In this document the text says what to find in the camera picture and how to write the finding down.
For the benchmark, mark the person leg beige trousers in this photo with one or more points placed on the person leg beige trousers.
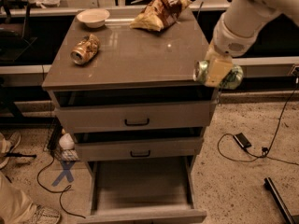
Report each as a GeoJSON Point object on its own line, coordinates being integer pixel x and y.
{"type": "Point", "coordinates": [15, 205]}

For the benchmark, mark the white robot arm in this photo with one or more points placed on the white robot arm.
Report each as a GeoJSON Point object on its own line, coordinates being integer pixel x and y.
{"type": "Point", "coordinates": [237, 30]}

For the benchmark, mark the white bowl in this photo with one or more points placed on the white bowl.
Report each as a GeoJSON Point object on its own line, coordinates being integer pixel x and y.
{"type": "Point", "coordinates": [93, 18]}

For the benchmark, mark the bottom grey drawer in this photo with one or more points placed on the bottom grey drawer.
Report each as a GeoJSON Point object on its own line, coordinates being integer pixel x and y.
{"type": "Point", "coordinates": [143, 191]}

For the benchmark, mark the grey drawer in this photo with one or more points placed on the grey drawer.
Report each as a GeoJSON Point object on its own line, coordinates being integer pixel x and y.
{"type": "Point", "coordinates": [139, 149]}
{"type": "Point", "coordinates": [110, 118]}
{"type": "Point", "coordinates": [143, 191]}

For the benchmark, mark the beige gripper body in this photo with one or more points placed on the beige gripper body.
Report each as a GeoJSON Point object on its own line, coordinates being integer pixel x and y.
{"type": "Point", "coordinates": [230, 40]}

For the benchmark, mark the top grey drawer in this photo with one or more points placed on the top grey drawer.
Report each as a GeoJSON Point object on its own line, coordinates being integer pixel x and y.
{"type": "Point", "coordinates": [110, 118]}

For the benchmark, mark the crushed brown can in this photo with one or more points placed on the crushed brown can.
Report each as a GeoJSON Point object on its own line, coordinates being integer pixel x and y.
{"type": "Point", "coordinates": [85, 49]}

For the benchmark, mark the wire basket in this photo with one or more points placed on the wire basket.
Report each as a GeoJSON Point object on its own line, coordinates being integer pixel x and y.
{"type": "Point", "coordinates": [54, 134]}

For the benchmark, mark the brown chip bag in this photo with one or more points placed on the brown chip bag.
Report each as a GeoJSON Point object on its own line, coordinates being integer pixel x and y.
{"type": "Point", "coordinates": [159, 14]}

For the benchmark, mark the mesh sneaker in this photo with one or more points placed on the mesh sneaker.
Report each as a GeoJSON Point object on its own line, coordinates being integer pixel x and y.
{"type": "Point", "coordinates": [44, 215]}

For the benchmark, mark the black power adapter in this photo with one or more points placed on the black power adapter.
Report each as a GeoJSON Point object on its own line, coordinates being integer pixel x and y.
{"type": "Point", "coordinates": [242, 140]}

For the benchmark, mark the middle grey drawer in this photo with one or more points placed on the middle grey drawer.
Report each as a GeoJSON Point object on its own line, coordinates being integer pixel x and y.
{"type": "Point", "coordinates": [139, 149]}

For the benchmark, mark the black chair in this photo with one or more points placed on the black chair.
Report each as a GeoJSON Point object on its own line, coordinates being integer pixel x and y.
{"type": "Point", "coordinates": [15, 38]}

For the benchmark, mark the black metal bar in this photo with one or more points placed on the black metal bar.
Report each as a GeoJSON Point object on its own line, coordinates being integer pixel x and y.
{"type": "Point", "coordinates": [289, 218]}

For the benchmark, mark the crushed green can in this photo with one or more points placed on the crushed green can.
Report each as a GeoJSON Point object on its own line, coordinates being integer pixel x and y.
{"type": "Point", "coordinates": [230, 82]}

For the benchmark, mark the grey drawer cabinet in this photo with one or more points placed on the grey drawer cabinet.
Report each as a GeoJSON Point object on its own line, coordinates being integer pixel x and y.
{"type": "Point", "coordinates": [133, 66]}

